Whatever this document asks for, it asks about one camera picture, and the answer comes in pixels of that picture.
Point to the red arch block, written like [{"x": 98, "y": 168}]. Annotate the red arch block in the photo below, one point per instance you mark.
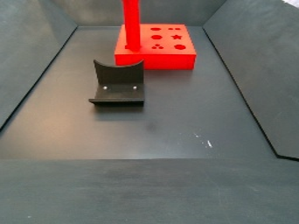
[{"x": 132, "y": 24}]

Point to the black curved holder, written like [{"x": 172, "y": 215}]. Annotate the black curved holder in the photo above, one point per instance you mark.
[{"x": 120, "y": 84}]

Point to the red shape sorting board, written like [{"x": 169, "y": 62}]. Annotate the red shape sorting board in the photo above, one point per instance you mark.
[{"x": 166, "y": 48}]

